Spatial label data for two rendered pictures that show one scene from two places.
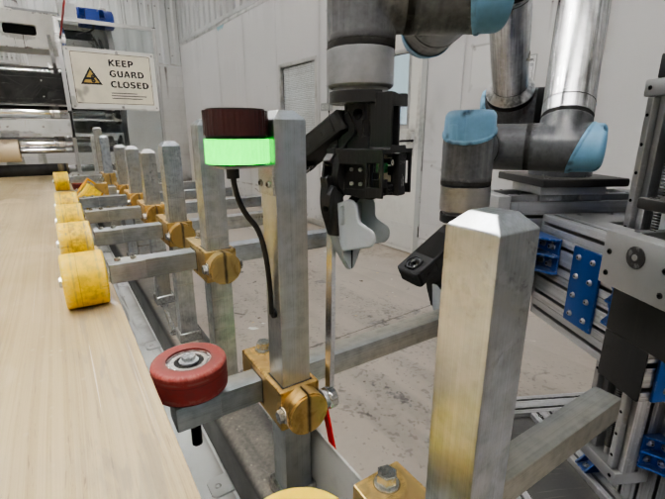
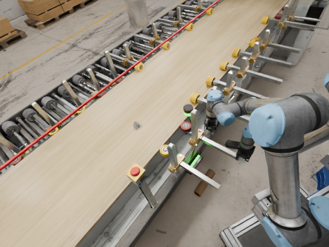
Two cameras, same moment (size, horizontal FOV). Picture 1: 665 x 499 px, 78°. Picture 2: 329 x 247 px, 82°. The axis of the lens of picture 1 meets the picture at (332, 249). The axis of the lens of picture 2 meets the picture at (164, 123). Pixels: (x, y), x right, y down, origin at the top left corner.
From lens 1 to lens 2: 1.10 m
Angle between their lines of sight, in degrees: 72
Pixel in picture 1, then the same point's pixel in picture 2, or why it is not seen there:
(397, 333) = (220, 148)
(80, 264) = (192, 97)
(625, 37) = not seen: outside the picture
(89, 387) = (176, 119)
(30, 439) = (167, 121)
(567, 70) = not seen: hidden behind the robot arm
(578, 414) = (209, 180)
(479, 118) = (245, 132)
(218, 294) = not seen: hidden behind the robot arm
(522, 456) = (194, 171)
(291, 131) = (193, 114)
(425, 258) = (229, 143)
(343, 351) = (207, 142)
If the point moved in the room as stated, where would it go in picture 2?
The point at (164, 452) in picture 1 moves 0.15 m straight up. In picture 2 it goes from (170, 134) to (168, 121)
